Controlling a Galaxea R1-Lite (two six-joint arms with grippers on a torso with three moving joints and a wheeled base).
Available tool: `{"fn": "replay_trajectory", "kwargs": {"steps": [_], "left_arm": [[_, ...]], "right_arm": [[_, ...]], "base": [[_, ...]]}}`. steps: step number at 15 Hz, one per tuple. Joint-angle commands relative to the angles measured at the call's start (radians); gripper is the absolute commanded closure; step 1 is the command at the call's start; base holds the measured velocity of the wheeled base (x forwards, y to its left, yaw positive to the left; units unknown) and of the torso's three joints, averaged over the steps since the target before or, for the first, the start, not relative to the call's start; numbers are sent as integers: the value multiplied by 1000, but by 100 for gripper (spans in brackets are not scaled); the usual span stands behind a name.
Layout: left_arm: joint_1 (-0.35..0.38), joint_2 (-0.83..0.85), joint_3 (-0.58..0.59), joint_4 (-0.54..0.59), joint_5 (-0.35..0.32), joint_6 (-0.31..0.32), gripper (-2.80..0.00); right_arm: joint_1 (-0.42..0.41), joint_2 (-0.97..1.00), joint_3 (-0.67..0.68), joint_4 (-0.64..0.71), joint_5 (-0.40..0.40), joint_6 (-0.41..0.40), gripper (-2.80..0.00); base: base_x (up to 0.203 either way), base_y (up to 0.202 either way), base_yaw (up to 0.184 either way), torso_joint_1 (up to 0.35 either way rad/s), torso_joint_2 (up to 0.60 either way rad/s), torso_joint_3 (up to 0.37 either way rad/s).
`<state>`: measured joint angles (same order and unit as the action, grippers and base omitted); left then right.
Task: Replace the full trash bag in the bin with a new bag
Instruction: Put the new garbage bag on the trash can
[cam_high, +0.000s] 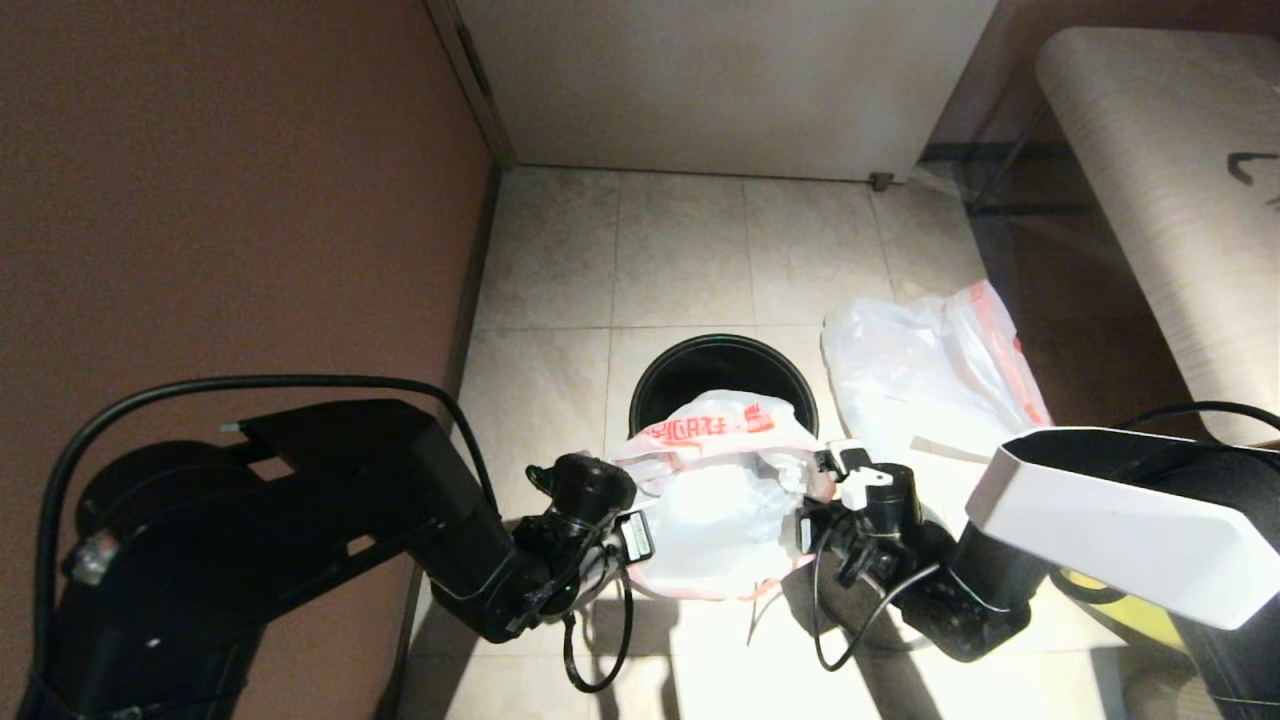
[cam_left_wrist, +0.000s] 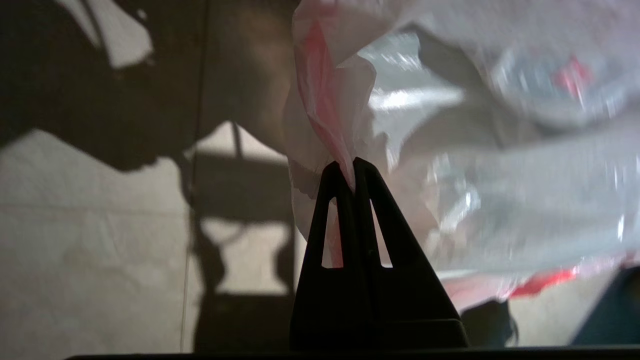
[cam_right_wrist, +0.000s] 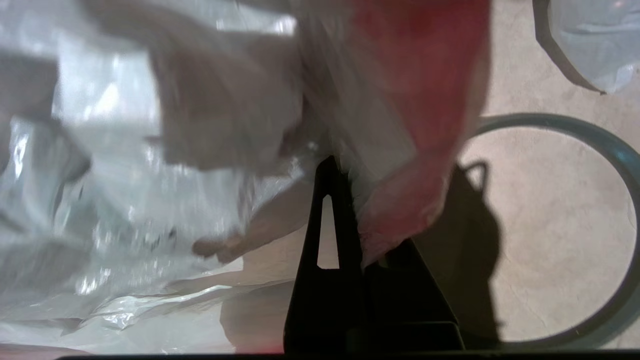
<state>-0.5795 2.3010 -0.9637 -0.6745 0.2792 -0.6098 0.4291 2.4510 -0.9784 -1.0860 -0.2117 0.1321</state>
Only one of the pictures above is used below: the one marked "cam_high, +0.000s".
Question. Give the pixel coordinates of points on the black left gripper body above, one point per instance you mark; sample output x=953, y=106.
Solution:
x=570, y=560

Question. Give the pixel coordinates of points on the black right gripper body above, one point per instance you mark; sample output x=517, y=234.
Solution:
x=860, y=560

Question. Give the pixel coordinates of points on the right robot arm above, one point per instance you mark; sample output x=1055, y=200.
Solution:
x=1100, y=520

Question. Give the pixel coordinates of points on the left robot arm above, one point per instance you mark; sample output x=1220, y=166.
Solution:
x=300, y=540

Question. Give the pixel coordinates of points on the black trash bin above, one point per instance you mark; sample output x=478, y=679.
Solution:
x=700, y=365

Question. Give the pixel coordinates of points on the yellow plastic bag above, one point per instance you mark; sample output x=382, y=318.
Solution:
x=1130, y=610

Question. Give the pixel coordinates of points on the small black door stop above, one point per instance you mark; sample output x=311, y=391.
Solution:
x=880, y=181

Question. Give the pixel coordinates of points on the beige wood-grain table top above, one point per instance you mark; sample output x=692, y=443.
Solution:
x=1170, y=200

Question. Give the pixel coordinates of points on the white door panel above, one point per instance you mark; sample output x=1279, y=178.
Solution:
x=720, y=90

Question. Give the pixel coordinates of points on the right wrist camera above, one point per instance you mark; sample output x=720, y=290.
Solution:
x=840, y=458

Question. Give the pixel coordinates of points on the black metal table frame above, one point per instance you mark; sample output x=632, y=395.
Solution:
x=1012, y=158

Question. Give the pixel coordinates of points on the dark door frame post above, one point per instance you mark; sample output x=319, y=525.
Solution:
x=470, y=60

